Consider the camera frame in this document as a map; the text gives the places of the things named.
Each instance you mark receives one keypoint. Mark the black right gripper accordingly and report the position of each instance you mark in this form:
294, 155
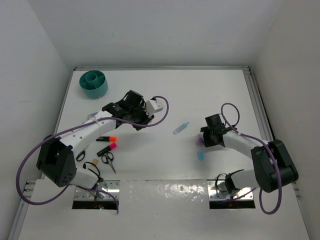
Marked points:
207, 142

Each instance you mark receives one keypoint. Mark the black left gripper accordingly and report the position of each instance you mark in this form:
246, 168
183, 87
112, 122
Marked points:
146, 118

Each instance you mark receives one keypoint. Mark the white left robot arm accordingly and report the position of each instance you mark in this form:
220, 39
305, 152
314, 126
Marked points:
57, 157

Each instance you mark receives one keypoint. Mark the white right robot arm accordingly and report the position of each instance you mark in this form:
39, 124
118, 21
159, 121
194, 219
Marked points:
273, 166

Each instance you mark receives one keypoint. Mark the blue highlighter cap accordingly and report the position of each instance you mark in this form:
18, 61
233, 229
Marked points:
200, 155

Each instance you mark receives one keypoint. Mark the blue translucent highlighter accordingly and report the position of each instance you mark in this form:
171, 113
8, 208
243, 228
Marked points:
180, 128

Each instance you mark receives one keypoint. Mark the black pink highlighter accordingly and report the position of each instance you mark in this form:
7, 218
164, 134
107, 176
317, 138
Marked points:
106, 149

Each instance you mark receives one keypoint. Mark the black orange highlighter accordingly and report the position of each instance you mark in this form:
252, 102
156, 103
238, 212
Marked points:
107, 139

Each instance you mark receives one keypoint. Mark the small black scissors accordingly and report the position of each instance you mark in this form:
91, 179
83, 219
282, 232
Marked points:
108, 160

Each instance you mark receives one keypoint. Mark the blue glue bottle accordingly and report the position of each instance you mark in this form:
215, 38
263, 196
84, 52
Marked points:
90, 116

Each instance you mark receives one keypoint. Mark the tan eraser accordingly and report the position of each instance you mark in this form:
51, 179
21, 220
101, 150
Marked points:
94, 161

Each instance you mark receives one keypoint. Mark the large black scissors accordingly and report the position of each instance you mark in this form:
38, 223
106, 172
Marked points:
80, 156

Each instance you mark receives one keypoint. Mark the teal round desk organizer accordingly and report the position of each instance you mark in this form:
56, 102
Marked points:
94, 84

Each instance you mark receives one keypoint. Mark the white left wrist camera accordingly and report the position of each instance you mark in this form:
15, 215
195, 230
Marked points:
153, 106

